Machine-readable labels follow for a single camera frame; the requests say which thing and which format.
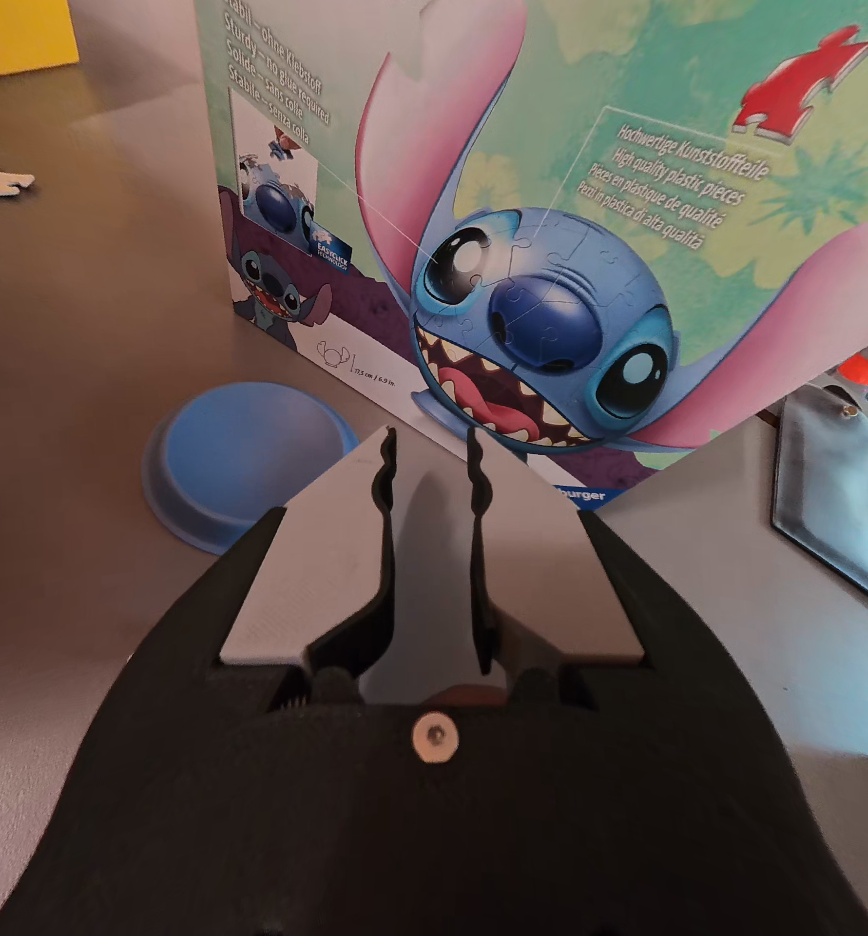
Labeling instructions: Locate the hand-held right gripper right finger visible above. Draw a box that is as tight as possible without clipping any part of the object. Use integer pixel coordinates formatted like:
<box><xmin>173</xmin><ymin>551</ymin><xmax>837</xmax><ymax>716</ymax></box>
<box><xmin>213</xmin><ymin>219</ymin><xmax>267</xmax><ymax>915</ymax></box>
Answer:
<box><xmin>466</xmin><ymin>426</ymin><xmax>647</xmax><ymax>677</ymax></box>

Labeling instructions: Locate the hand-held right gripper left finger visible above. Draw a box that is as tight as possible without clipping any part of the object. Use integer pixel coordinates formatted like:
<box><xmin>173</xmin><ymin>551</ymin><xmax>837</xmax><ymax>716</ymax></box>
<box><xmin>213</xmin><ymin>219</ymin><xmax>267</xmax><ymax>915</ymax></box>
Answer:
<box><xmin>219</xmin><ymin>426</ymin><xmax>398</xmax><ymax>680</ymax></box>

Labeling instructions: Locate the yellow plastic bin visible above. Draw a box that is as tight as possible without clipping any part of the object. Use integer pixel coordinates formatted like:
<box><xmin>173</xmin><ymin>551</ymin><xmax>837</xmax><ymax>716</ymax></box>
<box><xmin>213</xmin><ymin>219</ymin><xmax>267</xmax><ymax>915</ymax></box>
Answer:
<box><xmin>0</xmin><ymin>0</ymin><xmax>80</xmax><ymax>81</ymax></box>

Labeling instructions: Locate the blue round plastic stand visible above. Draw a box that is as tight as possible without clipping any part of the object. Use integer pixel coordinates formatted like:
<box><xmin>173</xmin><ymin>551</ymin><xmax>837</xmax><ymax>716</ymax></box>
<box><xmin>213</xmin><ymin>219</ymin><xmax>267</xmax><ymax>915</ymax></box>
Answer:
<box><xmin>141</xmin><ymin>382</ymin><xmax>362</xmax><ymax>557</ymax></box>

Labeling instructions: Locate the printed cardboard puzzle box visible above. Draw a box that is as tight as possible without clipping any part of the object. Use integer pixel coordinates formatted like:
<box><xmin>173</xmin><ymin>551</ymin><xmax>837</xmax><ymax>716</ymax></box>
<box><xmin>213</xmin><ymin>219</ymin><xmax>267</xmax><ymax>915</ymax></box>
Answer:
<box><xmin>194</xmin><ymin>0</ymin><xmax>868</xmax><ymax>506</ymax></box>

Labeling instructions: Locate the white flat base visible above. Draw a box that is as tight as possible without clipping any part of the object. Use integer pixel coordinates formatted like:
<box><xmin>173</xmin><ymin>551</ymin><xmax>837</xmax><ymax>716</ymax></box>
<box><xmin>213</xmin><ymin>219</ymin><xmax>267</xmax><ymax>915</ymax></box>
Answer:
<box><xmin>770</xmin><ymin>384</ymin><xmax>868</xmax><ymax>615</ymax></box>

